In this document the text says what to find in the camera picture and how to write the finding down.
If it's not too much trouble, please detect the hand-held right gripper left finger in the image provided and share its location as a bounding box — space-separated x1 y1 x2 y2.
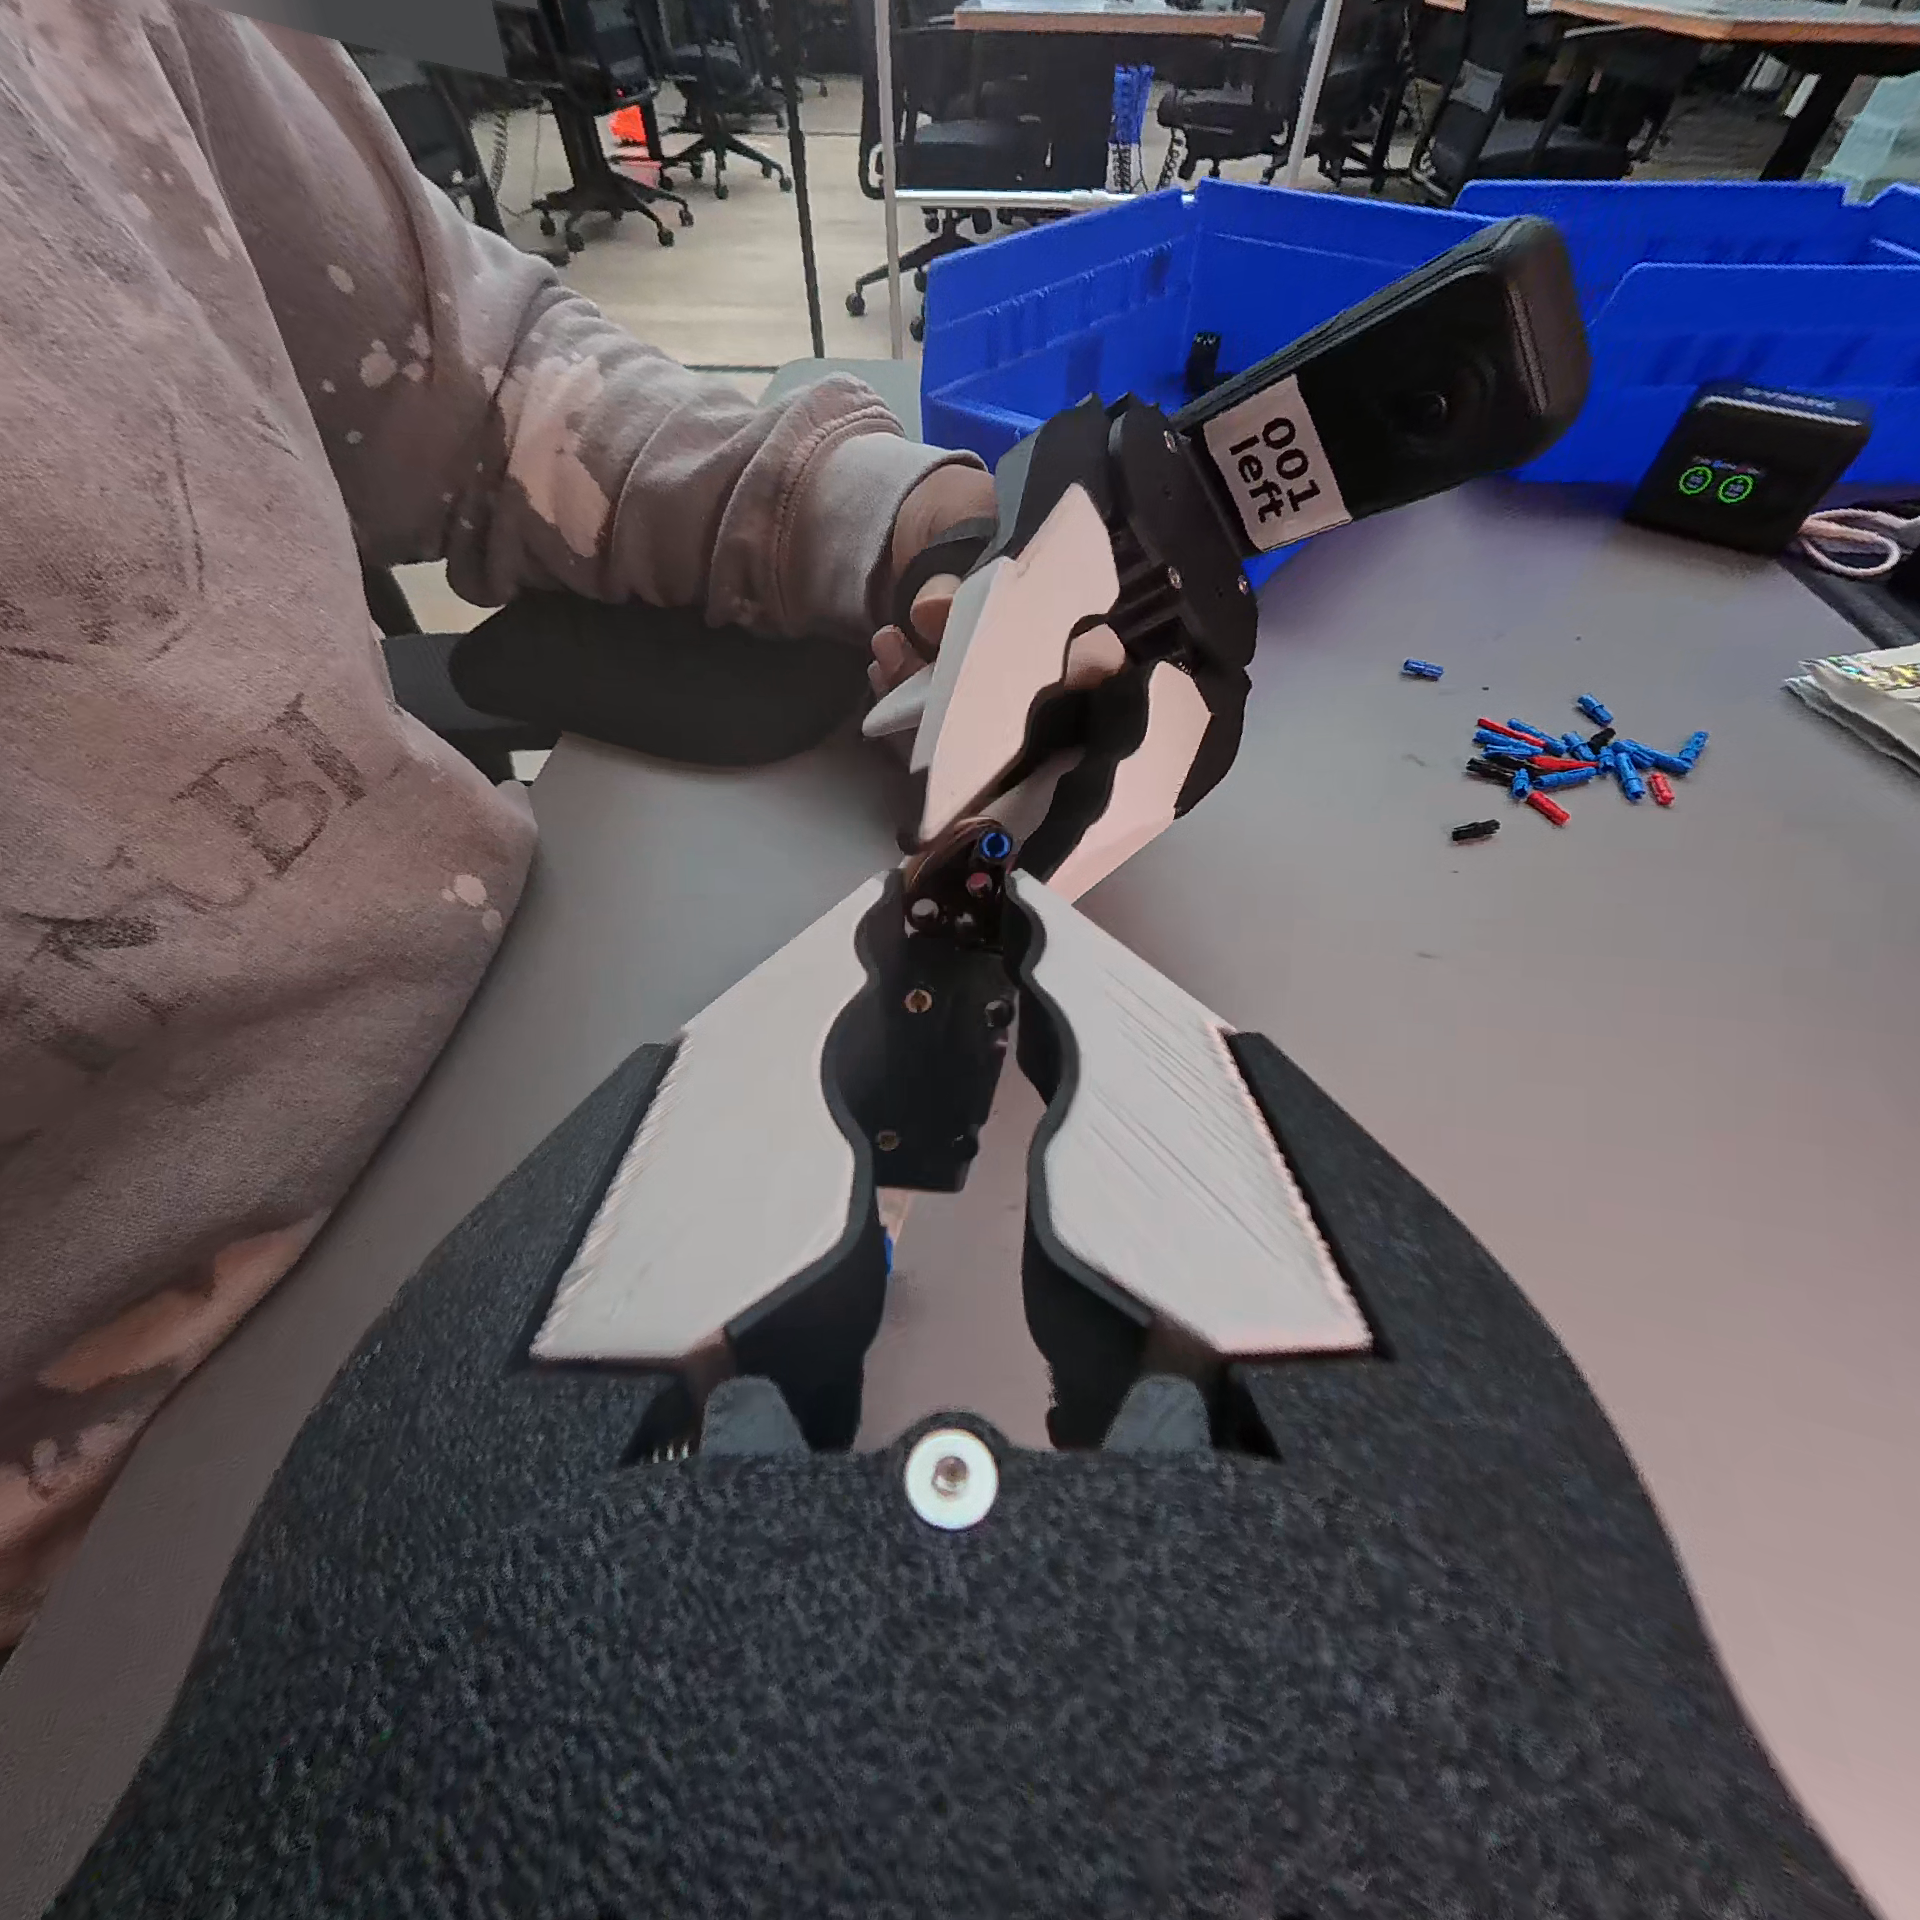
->
529 867 912 1453

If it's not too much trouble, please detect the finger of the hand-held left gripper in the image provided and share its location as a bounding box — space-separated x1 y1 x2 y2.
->
905 482 1130 855
1009 661 1220 907

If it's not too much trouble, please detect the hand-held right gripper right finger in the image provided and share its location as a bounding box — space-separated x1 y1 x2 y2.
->
1005 874 1378 1453

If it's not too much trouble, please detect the blue bin with label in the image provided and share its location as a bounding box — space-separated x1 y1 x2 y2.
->
919 181 1488 590

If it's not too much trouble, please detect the black toy brick assembly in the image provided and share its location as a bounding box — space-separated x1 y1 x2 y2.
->
867 823 1026 1199

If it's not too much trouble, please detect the person's left forearm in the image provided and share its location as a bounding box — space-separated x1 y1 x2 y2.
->
434 255 1001 649

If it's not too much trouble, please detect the grey desk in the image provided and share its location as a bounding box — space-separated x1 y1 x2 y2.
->
0 357 1920 1920

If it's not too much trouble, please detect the person's left hand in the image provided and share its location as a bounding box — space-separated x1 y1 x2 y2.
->
867 462 1005 709

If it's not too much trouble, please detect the black chair armrest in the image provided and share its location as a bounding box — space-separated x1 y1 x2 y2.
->
374 592 880 774

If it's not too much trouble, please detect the pile of coloured pins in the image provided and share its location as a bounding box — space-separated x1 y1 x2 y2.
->
1403 656 1712 847

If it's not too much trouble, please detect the black office chair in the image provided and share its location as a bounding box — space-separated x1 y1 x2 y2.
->
660 0 799 199
510 0 697 261
844 30 1121 321
1410 0 1639 204

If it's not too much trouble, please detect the wooden background table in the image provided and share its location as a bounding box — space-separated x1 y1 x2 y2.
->
1425 0 1920 183
952 0 1271 190

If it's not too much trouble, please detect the black device with green display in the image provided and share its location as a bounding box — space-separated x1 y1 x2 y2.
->
1623 379 1874 559

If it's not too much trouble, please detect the person's grey sweatshirt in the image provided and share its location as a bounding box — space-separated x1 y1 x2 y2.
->
0 0 603 1653

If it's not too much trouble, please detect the folded paper booklet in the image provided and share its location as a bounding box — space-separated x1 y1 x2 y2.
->
1782 642 1920 774

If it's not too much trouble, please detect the white braided cord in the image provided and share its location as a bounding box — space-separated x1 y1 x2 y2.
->
1792 507 1920 580

